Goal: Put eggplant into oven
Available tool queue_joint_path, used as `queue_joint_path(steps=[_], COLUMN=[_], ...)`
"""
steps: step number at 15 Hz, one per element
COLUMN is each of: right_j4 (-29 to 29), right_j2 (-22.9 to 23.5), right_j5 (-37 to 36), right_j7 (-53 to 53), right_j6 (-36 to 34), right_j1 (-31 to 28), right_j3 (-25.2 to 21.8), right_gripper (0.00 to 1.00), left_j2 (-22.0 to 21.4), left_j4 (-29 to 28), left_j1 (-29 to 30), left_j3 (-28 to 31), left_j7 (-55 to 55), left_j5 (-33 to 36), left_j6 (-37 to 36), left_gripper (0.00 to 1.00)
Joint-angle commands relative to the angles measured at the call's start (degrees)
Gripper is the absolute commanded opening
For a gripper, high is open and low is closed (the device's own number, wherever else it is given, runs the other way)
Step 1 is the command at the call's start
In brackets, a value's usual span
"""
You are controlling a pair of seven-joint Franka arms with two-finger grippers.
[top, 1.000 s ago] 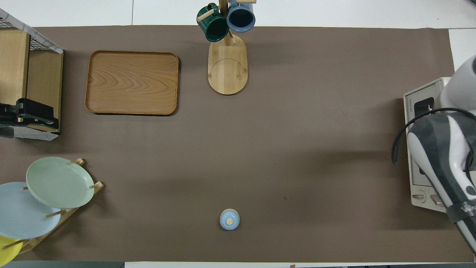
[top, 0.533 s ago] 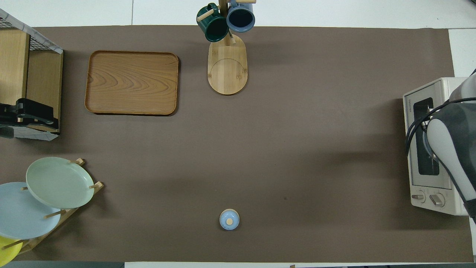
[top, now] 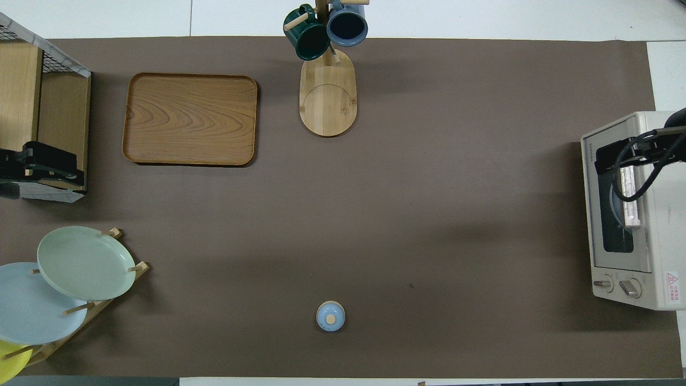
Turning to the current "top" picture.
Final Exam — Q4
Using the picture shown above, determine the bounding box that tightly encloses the brown table mat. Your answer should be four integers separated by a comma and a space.
0, 36, 681, 380

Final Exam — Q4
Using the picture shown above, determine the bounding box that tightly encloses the blue ceramic mug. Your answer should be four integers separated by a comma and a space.
326, 0, 369, 47

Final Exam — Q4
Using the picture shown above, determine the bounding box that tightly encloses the white toaster oven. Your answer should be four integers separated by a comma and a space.
581, 111, 686, 310

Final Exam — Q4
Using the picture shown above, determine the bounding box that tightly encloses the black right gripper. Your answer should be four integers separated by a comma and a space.
595, 126, 686, 174

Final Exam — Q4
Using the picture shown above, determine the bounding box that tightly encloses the wooden serving tray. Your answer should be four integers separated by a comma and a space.
122, 72, 258, 167

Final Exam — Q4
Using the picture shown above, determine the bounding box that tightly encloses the light blue racked plate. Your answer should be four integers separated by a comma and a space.
0, 262, 89, 345

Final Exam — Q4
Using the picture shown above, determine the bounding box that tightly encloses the wooden plate rack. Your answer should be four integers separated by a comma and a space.
0, 228, 150, 368

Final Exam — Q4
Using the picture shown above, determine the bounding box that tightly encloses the pale green racked plate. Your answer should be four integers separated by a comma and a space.
37, 226, 137, 301

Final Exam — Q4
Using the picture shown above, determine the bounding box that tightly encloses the wooden mug tree stand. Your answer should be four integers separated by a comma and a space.
283, 0, 370, 138

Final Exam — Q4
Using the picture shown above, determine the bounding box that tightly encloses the wire and wood shelf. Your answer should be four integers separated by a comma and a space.
0, 12, 92, 203

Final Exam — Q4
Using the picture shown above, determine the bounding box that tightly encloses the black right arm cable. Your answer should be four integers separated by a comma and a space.
611, 129, 686, 202

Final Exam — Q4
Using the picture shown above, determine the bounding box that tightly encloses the yellow racked plate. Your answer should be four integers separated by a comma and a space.
0, 339, 32, 385

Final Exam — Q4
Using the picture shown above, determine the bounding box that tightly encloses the dark green ceramic mug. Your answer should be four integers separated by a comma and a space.
283, 4, 331, 61

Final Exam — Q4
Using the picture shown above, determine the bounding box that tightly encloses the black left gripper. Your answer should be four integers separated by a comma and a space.
0, 141, 86, 189

